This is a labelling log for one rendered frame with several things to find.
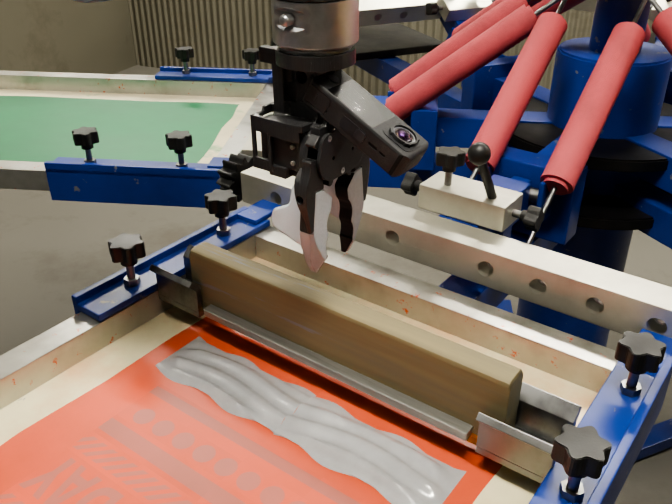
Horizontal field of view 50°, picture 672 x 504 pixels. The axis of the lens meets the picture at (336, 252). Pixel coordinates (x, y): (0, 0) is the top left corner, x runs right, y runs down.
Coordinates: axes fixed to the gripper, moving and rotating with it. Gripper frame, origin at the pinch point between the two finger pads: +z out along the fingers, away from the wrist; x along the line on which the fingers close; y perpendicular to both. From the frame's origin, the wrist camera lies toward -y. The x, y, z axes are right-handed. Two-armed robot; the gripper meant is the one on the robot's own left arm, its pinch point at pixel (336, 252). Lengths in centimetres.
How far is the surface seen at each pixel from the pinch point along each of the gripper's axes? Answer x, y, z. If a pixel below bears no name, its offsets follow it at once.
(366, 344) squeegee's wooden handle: 1.8, -5.0, 8.2
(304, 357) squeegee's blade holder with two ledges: 3.0, 2.1, 12.3
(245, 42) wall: -323, 315, 83
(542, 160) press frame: -51, -2, 7
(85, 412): 19.9, 18.0, 16.1
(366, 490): 11.2, -11.5, 16.3
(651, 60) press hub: -81, -8, -3
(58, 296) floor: -69, 180, 111
